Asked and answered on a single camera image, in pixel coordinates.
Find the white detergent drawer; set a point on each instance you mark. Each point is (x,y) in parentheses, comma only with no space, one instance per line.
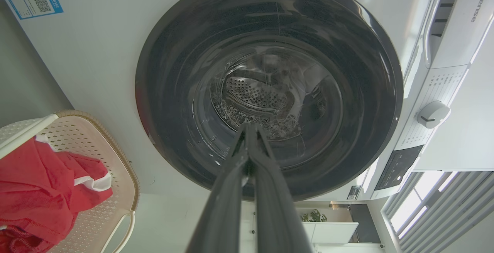
(459,25)

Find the window with grey blinds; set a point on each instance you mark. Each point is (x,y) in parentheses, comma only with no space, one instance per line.
(444,214)

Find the small printed warning sticker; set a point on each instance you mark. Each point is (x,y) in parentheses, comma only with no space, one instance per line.
(353,192)

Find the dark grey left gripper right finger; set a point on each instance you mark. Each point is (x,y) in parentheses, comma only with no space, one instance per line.
(276,214)

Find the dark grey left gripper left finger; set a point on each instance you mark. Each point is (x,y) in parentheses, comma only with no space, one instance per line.
(224,206)

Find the white cabinet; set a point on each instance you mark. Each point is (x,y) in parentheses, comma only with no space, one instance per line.
(332,232)

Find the red and white garment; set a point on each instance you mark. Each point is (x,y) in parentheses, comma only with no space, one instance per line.
(34,195)

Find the round black glass washer door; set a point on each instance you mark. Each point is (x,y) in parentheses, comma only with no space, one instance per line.
(173,91)

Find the white front-load washing machine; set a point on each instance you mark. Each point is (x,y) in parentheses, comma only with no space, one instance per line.
(96,52)

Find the white washer dial knob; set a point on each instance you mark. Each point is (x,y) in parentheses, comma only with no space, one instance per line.
(433,114)

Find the green potted plant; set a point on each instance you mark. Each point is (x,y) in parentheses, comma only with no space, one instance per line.
(314,216)

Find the black washer display panel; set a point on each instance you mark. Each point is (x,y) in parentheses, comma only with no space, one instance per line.
(397,167)

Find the dark cabinet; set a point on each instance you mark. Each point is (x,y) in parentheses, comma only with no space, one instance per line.
(364,224)

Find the cream perforated laundry basket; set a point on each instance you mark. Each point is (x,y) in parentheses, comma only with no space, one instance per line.
(115,176)

